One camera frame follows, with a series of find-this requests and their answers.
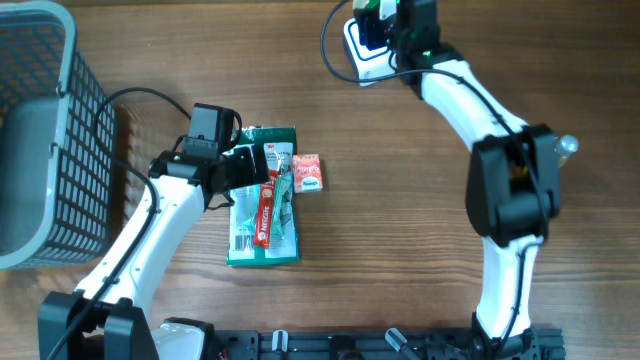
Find green lid seasoning jar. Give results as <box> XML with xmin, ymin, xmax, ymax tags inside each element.
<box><xmin>352</xmin><ymin>0</ymin><xmax>381</xmax><ymax>11</ymax></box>

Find mint green wipes sachet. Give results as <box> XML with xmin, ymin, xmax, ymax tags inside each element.
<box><xmin>233</xmin><ymin>171</ymin><xmax>292</xmax><ymax>249</ymax></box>

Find pink Kleenex tissue pack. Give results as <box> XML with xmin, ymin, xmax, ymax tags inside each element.
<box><xmin>293</xmin><ymin>154</ymin><xmax>323</xmax><ymax>193</ymax></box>

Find yellow oil bottle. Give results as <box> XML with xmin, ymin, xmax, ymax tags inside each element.
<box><xmin>510</xmin><ymin>135</ymin><xmax>579</xmax><ymax>180</ymax></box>

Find red Nescafe coffee stick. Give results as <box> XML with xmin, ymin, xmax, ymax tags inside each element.
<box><xmin>254</xmin><ymin>170</ymin><xmax>278</xmax><ymax>249</ymax></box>

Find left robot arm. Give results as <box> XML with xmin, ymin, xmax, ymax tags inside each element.
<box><xmin>38</xmin><ymin>104</ymin><xmax>268</xmax><ymax>359</ymax></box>

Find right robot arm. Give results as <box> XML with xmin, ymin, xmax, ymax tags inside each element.
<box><xmin>344</xmin><ymin>1</ymin><xmax>561</xmax><ymax>359</ymax></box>

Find white barcode scanner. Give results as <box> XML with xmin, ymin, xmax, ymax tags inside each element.
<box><xmin>343</xmin><ymin>18</ymin><xmax>395</xmax><ymax>87</ymax></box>

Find grey plastic mesh basket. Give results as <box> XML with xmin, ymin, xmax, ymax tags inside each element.
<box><xmin>1</xmin><ymin>1</ymin><xmax>118</xmax><ymax>269</ymax></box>

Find right camera black cable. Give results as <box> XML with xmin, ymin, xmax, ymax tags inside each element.
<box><xmin>319</xmin><ymin>0</ymin><xmax>539</xmax><ymax>351</ymax></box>

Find camera black cable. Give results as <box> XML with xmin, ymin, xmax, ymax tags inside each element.
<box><xmin>44</xmin><ymin>88</ymin><xmax>194</xmax><ymax>360</ymax></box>
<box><xmin>319</xmin><ymin>0</ymin><xmax>539</xmax><ymax>351</ymax></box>

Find left camera black cable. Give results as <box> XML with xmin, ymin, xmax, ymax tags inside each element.
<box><xmin>44</xmin><ymin>88</ymin><xmax>194</xmax><ymax>360</ymax></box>

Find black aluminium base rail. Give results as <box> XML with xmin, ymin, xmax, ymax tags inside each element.
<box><xmin>209</xmin><ymin>328</ymin><xmax>567</xmax><ymax>360</ymax></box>

